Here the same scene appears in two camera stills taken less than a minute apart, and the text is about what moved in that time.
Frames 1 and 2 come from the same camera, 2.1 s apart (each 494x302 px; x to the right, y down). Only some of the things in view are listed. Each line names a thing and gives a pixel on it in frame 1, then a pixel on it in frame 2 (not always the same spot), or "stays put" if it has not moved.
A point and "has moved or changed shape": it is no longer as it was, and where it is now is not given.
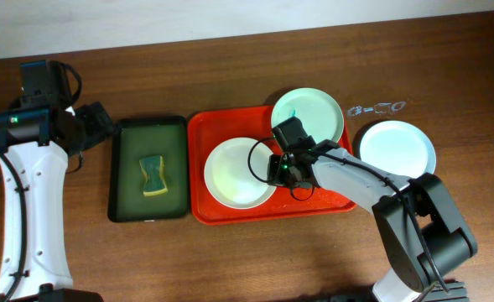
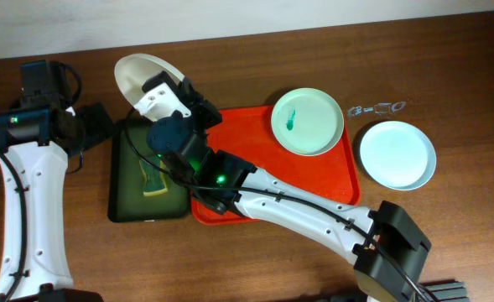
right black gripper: (282, 179) -> (195, 107)
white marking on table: (380, 108) stays put
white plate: (236, 173) has moved or changed shape
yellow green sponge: (153, 169) stays put
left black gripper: (94, 122) stays put
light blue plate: (397, 147) stays put
